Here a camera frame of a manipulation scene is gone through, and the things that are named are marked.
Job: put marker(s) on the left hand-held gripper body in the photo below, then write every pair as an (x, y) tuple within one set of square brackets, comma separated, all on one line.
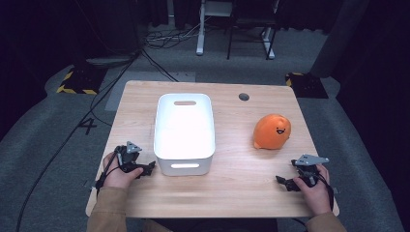
[(128, 155)]

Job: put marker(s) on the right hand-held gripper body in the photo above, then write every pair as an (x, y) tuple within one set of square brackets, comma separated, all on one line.
[(308, 167)]

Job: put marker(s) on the person's left hand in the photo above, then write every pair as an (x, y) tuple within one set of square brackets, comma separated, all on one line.
[(119, 175)]

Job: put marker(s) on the person's right hand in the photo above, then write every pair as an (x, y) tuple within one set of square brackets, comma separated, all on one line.
[(314, 196)]

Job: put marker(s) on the white plastic basket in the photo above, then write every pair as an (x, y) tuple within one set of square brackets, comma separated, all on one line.
[(184, 135)]

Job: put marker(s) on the orange plush toy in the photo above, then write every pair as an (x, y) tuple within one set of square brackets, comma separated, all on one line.
[(271, 131)]

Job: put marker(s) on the black yellow-striped stand base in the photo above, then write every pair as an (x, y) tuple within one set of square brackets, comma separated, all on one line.
[(82, 80), (306, 85)]

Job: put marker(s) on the grey table grommet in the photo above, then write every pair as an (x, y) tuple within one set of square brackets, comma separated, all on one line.
[(244, 96)]

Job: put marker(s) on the white desk leg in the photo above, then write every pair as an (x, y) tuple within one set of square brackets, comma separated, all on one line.
[(269, 43), (200, 32)]

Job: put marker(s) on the black metal frame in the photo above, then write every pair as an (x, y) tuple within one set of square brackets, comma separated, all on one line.
[(251, 32)]

